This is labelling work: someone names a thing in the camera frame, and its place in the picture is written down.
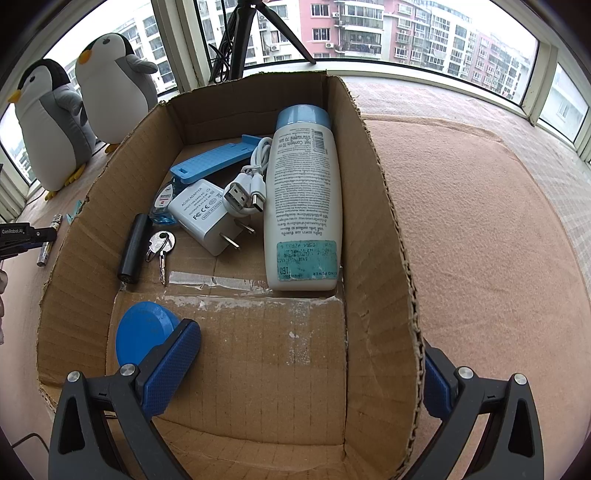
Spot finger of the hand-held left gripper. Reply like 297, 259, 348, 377
0, 224, 58, 259

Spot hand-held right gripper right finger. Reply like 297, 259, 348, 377
422, 342, 546, 480

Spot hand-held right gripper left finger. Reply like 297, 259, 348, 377
48, 318, 202, 480

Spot patterned lighter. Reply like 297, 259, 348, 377
37, 213, 63, 267

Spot blue round tin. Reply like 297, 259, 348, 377
115, 301, 182, 370

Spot black cylinder tube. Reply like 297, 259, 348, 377
117, 213, 152, 284

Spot brown cardboard box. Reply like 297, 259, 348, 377
36, 71, 426, 480

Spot silver keys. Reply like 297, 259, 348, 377
145, 231, 176, 284

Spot white power adapter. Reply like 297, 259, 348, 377
167, 180, 256, 257

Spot white usb cable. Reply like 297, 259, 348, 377
223, 136, 273, 217

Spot blue handheld fan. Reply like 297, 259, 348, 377
170, 135, 257, 185

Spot white lotion bottle blue cap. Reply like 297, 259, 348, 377
264, 105, 343, 291

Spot teal plastic clip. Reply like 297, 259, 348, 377
66, 198, 89, 224

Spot large penguin plush toy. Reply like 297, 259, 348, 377
8, 59, 98, 200

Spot small penguin plush toy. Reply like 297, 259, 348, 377
75, 33, 159, 155

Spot pink checked cloth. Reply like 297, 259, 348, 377
342, 74, 591, 222

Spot black tripod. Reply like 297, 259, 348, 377
215, 0, 317, 84

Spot black looped cable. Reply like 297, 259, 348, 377
10, 431, 51, 450

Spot black ring light cable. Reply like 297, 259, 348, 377
208, 0, 238, 84

